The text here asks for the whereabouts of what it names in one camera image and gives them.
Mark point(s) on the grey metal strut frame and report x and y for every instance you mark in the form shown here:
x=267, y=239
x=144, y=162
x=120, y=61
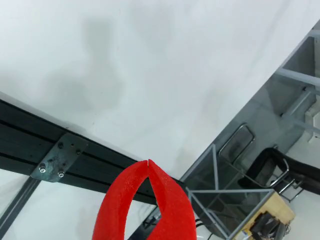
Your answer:
x=230, y=192

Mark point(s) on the grey metal shelf frame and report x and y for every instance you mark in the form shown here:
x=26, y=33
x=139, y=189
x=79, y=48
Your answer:
x=297, y=77

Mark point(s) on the black chair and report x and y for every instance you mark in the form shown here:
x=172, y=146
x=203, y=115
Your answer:
x=262, y=170

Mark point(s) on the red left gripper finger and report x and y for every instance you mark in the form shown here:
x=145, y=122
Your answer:
x=112, y=200

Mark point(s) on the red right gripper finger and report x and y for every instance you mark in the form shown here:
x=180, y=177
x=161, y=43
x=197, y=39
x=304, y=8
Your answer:
x=175, y=215

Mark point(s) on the black aluminium rail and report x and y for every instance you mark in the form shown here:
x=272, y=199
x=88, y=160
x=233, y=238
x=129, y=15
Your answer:
x=20, y=130

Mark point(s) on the black metal bracket plate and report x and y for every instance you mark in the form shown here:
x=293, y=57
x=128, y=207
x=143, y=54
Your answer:
x=62, y=155

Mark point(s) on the wooden board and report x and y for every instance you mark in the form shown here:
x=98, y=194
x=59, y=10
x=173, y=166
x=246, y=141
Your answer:
x=277, y=205

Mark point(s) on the black electronics unit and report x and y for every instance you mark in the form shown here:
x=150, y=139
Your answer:
x=262, y=225

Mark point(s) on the grey aluminium profile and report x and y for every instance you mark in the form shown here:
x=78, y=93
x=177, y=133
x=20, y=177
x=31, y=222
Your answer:
x=22, y=197

